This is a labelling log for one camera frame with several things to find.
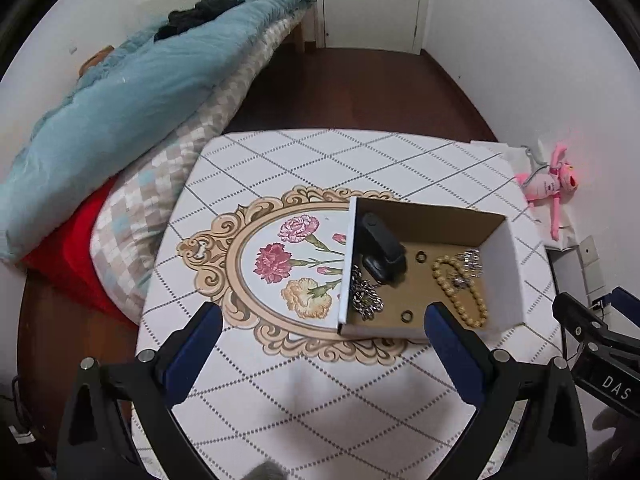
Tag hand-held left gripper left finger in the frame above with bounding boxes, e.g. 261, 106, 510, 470
56, 301, 224, 480

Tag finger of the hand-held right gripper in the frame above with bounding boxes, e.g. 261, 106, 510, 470
552, 291, 640, 356
607, 287, 640, 317

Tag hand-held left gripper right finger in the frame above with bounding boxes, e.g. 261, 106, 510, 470
424, 301, 589, 480

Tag wooden bead bracelet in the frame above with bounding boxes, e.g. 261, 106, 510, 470
432, 255, 489, 330

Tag white cardboard box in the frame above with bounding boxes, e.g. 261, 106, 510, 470
336, 196, 526, 343

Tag thin silver chain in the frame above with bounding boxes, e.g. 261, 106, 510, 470
459, 248, 482, 277

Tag thick silver chain bracelet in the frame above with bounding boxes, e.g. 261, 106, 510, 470
349, 264, 385, 321

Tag black wristband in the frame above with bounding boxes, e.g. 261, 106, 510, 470
360, 212, 407, 283

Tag diamond pattern floral tablecloth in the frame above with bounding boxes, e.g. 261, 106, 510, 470
130, 129, 563, 480

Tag pink plush toy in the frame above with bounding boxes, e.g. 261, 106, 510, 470
515, 142, 581, 240

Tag checkered pillow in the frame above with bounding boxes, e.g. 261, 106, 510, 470
90, 17, 296, 318

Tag red blanket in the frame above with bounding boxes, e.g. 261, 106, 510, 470
20, 177, 141, 328

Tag white tote bag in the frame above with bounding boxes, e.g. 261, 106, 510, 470
470, 137, 583, 251

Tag light blue duvet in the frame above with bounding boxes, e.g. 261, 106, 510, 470
0, 0, 317, 263

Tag black clothes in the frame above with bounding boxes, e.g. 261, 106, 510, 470
154, 0, 246, 43

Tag wooden bed leg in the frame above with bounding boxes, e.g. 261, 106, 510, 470
292, 2, 318, 53

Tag white door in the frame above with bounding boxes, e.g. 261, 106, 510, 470
320, 0, 432, 53

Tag white wall socket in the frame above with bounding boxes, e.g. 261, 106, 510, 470
582, 265, 608, 302
577, 235, 599, 267

